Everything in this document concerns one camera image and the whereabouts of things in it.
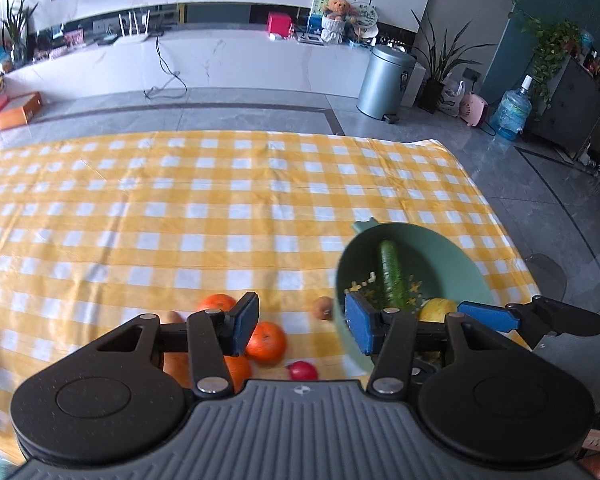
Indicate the grey round stool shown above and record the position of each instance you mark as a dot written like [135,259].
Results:
[547,277]

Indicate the white plastic bag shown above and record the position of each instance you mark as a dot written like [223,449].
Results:
[450,100]

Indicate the picture card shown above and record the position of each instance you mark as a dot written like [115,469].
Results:
[317,10]

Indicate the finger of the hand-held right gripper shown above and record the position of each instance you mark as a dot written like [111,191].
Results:
[485,316]

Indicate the green bowl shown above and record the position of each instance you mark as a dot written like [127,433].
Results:
[440,260]

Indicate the yellow checked tablecloth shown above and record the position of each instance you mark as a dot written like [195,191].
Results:
[180,210]

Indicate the dark grey cabinet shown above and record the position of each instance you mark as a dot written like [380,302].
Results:
[567,105]

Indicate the tall-leaf potted plant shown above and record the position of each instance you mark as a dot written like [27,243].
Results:
[437,67]

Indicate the green cucumber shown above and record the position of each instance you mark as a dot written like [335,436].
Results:
[394,275]

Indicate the blue water bottle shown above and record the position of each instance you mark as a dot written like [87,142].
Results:
[512,110]

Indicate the yellow lemon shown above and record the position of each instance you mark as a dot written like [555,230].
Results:
[437,309]

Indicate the grey pedal trash can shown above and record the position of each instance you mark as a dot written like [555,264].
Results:
[385,82]

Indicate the thin-leaf potted plant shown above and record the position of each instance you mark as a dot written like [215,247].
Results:
[16,25]

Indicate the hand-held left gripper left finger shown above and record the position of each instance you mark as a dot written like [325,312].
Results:
[244,322]

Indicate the orange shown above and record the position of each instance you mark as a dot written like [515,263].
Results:
[215,303]
[239,372]
[267,342]
[177,370]

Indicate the round paper fan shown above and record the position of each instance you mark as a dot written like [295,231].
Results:
[365,14]

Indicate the red apple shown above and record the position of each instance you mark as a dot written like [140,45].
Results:
[302,371]

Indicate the brown kiwi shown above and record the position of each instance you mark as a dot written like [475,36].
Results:
[324,307]

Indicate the white router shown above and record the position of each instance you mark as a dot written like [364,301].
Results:
[132,36]

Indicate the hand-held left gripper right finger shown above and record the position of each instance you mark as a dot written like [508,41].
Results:
[362,322]

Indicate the brown teddy bear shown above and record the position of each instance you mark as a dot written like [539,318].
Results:
[338,9]

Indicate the white television console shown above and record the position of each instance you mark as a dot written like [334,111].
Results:
[240,60]

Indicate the trailing green plant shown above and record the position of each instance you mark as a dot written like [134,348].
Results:
[555,50]

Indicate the orange cardboard box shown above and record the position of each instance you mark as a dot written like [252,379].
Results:
[19,112]

